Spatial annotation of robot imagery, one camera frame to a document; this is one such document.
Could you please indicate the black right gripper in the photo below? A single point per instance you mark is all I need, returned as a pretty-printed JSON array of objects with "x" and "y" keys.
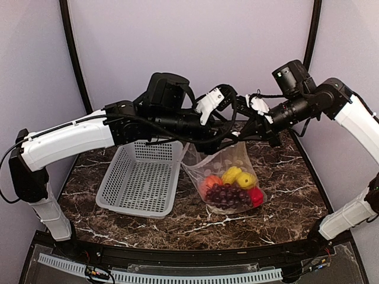
[{"x": 257, "y": 127}]

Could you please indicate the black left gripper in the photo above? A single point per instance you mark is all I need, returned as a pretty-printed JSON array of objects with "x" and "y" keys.
[{"x": 205, "y": 145}]

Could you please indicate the small yellow toy fruit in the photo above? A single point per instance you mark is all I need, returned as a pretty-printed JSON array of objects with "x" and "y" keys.
[{"x": 246, "y": 180}]

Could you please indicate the large yellow toy fruit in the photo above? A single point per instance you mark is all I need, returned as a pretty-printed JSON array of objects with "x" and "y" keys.
[{"x": 230, "y": 175}]

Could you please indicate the clear pink-dotted zip bag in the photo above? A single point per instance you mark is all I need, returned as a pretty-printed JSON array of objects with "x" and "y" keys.
[{"x": 198, "y": 166}]

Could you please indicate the red toy bell pepper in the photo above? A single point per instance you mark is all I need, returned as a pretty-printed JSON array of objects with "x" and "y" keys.
[{"x": 256, "y": 196}]

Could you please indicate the orange toy fruit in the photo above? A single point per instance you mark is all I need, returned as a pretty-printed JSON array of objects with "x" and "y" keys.
[{"x": 209, "y": 182}]

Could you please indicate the dark red toy grapes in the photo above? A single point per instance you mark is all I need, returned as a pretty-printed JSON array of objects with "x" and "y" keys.
[{"x": 227, "y": 197}]

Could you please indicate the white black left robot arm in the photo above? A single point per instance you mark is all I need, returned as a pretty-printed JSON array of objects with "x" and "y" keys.
[{"x": 33, "y": 152}]

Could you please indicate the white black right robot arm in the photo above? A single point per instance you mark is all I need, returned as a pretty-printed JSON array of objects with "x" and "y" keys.
[{"x": 338, "y": 132}]

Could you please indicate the white perforated plastic basket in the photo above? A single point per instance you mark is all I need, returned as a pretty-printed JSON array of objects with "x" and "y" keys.
[{"x": 141, "y": 180}]

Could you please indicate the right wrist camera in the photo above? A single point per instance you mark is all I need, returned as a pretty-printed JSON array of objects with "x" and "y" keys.
[{"x": 256, "y": 103}]

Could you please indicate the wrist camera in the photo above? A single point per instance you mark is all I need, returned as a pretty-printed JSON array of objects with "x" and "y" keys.
[
  {"x": 256, "y": 103},
  {"x": 218, "y": 98}
]

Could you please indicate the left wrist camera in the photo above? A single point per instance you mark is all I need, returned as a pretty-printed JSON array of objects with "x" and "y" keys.
[{"x": 218, "y": 98}]

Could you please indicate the black vertical frame post right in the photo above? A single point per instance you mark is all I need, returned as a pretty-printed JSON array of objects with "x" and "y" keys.
[{"x": 313, "y": 29}]

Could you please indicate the black vertical frame post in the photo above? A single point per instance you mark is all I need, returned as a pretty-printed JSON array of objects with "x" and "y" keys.
[
  {"x": 73, "y": 53},
  {"x": 313, "y": 29}
]

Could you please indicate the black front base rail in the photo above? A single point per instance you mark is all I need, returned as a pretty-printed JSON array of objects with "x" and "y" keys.
[{"x": 337, "y": 262}]

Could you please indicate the black vertical frame post left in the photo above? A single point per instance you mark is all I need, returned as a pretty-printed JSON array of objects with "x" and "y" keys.
[{"x": 73, "y": 53}]

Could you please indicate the white slotted cable duct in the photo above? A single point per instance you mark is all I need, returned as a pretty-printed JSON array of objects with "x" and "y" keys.
[{"x": 118, "y": 276}]

